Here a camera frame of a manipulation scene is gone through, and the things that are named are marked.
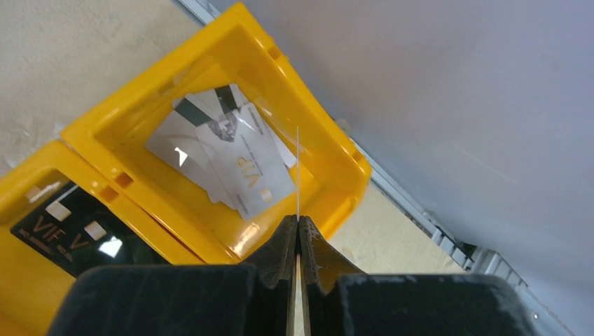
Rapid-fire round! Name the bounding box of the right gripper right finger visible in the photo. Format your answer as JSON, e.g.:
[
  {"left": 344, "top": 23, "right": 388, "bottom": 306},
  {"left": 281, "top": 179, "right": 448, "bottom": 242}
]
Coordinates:
[{"left": 298, "top": 216, "right": 537, "bottom": 335}]

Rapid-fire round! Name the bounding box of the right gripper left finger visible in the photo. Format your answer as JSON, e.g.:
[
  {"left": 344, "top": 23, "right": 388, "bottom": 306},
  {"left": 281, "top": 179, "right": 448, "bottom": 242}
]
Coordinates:
[{"left": 48, "top": 215, "right": 298, "bottom": 335}]

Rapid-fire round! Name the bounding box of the white diamond VIP card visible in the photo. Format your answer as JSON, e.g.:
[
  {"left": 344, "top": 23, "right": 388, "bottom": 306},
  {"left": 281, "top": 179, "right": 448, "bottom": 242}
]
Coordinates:
[{"left": 195, "top": 103, "right": 296, "bottom": 220}]

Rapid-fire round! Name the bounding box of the white magnetic stripe card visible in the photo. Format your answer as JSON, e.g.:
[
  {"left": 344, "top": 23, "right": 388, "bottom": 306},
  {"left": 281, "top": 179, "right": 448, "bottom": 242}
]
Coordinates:
[{"left": 145, "top": 97, "right": 235, "bottom": 209}]

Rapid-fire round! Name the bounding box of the white black card in bin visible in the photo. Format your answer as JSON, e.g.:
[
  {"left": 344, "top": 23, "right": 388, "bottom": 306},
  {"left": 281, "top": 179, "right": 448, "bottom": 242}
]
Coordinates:
[{"left": 184, "top": 83, "right": 297, "bottom": 169}]

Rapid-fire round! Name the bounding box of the yellow bin left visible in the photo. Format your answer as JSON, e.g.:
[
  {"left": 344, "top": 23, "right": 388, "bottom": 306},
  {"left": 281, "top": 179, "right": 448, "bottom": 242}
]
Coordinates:
[{"left": 1, "top": 141, "right": 200, "bottom": 335}]

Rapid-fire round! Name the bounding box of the yellow bin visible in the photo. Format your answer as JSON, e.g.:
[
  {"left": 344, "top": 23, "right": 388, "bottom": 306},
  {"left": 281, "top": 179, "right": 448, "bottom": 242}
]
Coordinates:
[
  {"left": 1, "top": 141, "right": 200, "bottom": 335},
  {"left": 62, "top": 3, "right": 371, "bottom": 264}
]

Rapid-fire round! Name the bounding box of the yellow bin right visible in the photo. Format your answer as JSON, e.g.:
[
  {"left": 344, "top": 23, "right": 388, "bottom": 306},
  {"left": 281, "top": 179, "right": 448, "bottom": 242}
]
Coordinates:
[{"left": 62, "top": 3, "right": 371, "bottom": 264}]

